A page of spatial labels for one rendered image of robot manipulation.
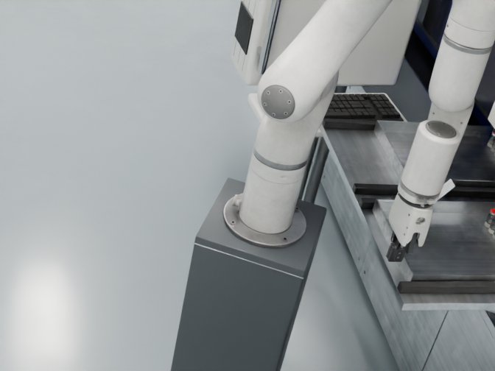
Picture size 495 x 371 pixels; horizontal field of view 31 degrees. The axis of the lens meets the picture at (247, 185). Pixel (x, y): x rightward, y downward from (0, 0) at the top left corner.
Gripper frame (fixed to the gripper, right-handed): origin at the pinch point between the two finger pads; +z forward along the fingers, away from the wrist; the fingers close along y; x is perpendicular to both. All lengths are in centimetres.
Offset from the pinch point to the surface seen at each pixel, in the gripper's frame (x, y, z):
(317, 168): -21, 101, 51
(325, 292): -29, 84, 92
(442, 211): -19.7, 19.4, 3.9
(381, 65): -28, 91, 5
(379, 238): -0.7, 9.9, 4.4
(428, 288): -5.4, -8.1, 3.0
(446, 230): -18.3, 12.6, 4.2
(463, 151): -36, 46, 4
